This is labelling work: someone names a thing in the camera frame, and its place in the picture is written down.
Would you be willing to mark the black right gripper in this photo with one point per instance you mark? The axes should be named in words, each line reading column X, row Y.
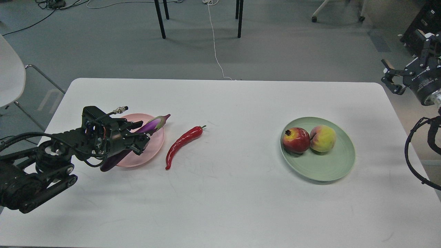
column 426, row 85

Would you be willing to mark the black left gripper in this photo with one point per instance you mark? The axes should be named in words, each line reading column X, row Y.
column 106, row 136

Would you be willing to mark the purple eggplant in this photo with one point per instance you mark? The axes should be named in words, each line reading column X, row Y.
column 151, row 125

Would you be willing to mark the yellow red peach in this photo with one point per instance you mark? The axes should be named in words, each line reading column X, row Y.
column 322, row 138

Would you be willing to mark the red pomegranate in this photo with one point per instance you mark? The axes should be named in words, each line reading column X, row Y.
column 296, row 140

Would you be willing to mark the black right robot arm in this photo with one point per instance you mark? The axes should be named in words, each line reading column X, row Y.
column 432, row 133

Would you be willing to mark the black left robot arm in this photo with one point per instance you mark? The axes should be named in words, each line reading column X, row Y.
column 31, row 177

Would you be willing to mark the pink plate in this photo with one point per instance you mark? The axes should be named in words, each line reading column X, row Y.
column 152, row 148

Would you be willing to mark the black cabinet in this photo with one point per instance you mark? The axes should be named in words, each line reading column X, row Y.
column 428, row 20

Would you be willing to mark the red chili pepper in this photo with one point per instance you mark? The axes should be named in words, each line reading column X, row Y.
column 185, row 138

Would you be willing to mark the white office chair base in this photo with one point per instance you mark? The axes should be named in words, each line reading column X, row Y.
column 337, row 9

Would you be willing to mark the white chair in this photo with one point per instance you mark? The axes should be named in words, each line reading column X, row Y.
column 13, row 79

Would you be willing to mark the green plate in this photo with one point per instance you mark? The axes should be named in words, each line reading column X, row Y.
column 321, row 167

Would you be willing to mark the black table legs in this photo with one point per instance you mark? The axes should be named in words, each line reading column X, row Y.
column 163, row 12

